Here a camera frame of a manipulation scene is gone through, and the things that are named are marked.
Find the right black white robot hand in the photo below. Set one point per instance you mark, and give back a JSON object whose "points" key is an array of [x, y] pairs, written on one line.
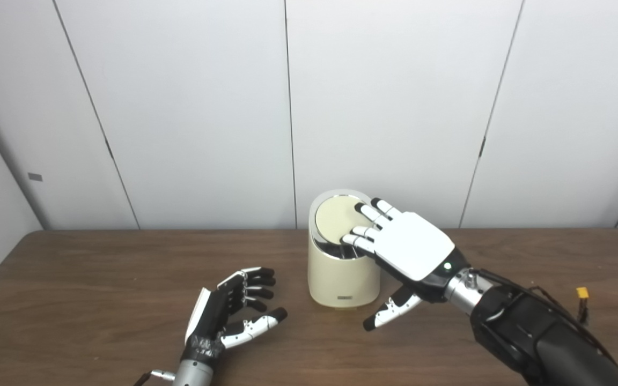
{"points": [[413, 244]]}

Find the black panel joint clip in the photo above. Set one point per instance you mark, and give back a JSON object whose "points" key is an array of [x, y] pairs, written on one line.
{"points": [[482, 146], [108, 149]]}

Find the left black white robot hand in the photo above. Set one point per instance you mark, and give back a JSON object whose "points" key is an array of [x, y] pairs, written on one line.
{"points": [[212, 316]]}

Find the small gray wall label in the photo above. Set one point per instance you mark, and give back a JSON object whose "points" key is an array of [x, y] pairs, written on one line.
{"points": [[35, 176]]}

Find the cream-colored bin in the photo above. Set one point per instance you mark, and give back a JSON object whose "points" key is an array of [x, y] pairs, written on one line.
{"points": [[338, 279]]}

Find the round cream bin lid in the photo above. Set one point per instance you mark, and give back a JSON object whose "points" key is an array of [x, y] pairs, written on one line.
{"points": [[336, 220]]}

